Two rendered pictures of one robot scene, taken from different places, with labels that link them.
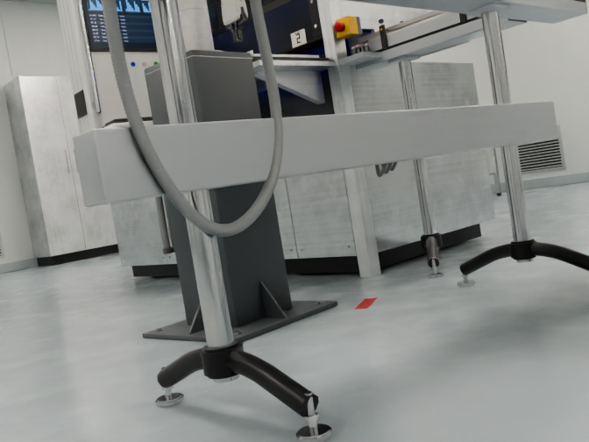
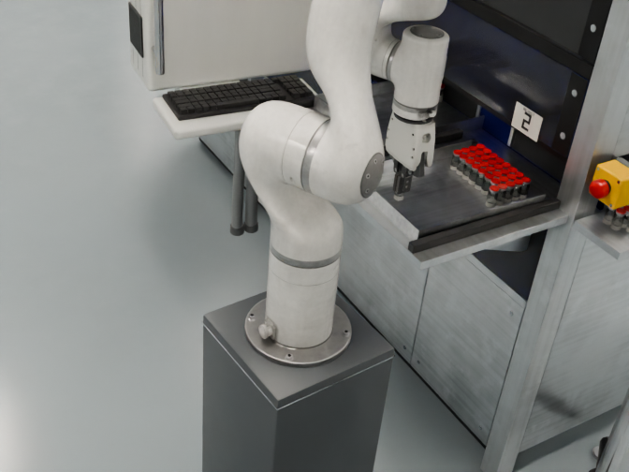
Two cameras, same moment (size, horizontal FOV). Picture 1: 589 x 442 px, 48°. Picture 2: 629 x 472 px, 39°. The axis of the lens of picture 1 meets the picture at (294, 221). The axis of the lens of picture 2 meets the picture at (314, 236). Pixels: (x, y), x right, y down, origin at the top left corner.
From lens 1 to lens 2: 1.80 m
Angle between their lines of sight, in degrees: 33
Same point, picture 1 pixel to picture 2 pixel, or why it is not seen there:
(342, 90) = (560, 263)
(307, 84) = not seen: hidden behind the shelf
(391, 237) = (548, 429)
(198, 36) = (305, 326)
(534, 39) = not seen: outside the picture
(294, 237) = (413, 339)
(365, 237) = (505, 442)
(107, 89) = (183, 21)
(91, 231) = not seen: outside the picture
